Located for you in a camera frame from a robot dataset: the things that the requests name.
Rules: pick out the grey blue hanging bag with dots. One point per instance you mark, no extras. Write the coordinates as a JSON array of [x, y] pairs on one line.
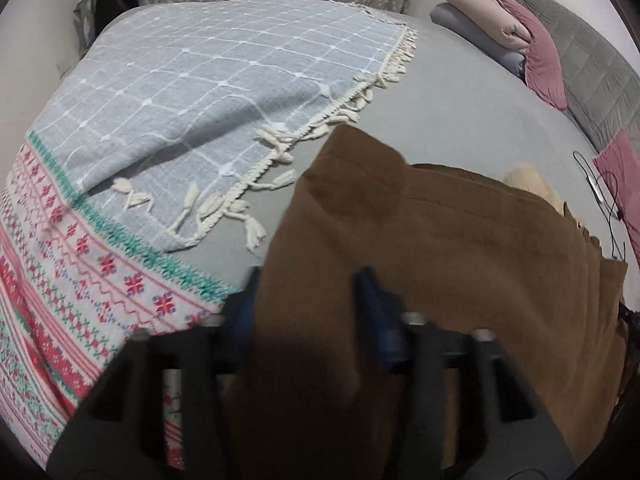
[[85, 25]]

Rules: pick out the grey folded pillow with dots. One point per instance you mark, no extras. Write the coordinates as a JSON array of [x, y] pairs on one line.
[[500, 55]]

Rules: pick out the grey padded headboard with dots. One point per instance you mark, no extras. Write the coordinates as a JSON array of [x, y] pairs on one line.
[[590, 60]]

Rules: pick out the bed with grey sheet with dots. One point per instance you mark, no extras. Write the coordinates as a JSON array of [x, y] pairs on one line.
[[450, 110]]

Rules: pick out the red green patterned blanket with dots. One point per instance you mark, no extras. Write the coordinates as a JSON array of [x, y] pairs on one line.
[[75, 285]]

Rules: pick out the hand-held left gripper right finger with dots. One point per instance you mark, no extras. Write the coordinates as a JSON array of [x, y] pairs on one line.
[[375, 320]]

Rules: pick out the pink pillow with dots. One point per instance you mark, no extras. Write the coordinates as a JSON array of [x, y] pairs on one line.
[[542, 60], [622, 170]]

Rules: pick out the brown coat with fur collar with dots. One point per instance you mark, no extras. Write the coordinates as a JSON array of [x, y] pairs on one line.
[[450, 260]]

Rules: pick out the grey checked tasselled throw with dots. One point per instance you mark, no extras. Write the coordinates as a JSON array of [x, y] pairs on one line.
[[200, 85]]

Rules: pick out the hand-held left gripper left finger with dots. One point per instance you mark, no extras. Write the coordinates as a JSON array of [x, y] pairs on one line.
[[245, 305]]

